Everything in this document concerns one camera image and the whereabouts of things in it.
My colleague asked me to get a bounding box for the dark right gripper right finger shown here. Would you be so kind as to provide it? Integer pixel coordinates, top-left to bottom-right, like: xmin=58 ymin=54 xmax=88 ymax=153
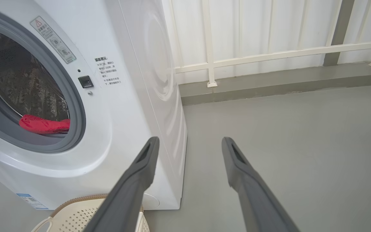
xmin=222 ymin=137 xmax=300 ymax=232

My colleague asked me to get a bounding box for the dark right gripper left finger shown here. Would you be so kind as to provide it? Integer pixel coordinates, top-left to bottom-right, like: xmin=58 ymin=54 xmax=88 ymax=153
xmin=82 ymin=136 xmax=160 ymax=232

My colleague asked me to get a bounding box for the red garment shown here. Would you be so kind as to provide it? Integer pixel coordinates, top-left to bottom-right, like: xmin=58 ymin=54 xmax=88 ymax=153
xmin=19 ymin=114 xmax=71 ymax=135

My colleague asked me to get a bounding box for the cream perforated laundry basket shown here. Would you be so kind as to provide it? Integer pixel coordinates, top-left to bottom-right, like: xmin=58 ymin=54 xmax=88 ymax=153
xmin=31 ymin=194 xmax=150 ymax=232

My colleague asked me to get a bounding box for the white front-load washing machine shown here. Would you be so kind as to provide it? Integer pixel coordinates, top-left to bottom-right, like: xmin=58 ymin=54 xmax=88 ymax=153
xmin=0 ymin=0 xmax=188 ymax=210

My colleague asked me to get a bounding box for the black door latch socket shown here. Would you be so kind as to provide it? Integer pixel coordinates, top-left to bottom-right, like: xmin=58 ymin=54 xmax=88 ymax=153
xmin=78 ymin=75 xmax=94 ymax=89

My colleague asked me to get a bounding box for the steel washing machine drum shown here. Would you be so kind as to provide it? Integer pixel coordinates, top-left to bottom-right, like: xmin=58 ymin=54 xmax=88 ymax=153
xmin=0 ymin=27 xmax=71 ymax=134

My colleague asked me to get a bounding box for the round drain filter cover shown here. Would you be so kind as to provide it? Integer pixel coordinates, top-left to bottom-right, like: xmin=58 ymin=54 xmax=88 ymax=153
xmin=142 ymin=193 xmax=160 ymax=209

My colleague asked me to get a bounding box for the blue energy label sticker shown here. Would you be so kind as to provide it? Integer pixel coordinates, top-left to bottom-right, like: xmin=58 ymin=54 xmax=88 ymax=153
xmin=16 ymin=193 xmax=49 ymax=210

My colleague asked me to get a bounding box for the grey concrete curb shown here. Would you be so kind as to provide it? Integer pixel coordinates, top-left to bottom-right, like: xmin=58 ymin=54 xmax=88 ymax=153
xmin=179 ymin=60 xmax=371 ymax=106

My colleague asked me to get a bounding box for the white metal railing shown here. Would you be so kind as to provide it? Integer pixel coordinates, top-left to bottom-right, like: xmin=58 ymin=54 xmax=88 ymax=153
xmin=168 ymin=0 xmax=371 ymax=88

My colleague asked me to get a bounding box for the grey warning sticker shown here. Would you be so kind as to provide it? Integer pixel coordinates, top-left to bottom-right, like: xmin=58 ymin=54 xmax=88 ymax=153
xmin=30 ymin=16 xmax=76 ymax=64

